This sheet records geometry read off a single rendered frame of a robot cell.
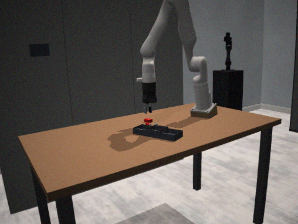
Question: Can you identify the small red block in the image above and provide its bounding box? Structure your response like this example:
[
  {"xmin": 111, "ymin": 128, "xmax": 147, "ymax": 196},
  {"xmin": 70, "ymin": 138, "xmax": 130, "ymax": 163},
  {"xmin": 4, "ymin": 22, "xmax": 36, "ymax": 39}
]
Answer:
[{"xmin": 144, "ymin": 118, "xmax": 153, "ymax": 123}]

